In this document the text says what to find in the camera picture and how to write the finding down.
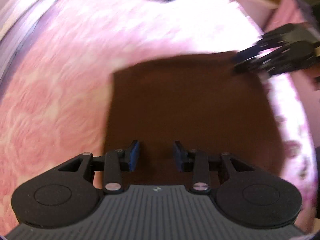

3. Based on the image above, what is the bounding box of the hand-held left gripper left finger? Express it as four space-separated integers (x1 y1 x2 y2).
59 140 140 195

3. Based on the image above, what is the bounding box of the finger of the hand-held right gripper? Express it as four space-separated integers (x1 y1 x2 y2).
257 24 298 50
231 44 288 77

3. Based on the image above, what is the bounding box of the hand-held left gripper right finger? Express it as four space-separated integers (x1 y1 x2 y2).
174 141 253 195

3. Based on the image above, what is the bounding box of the reddish brown garment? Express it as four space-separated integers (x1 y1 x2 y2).
104 51 287 188

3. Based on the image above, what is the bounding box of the pink floral blanket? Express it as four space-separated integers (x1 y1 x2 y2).
0 0 318 238

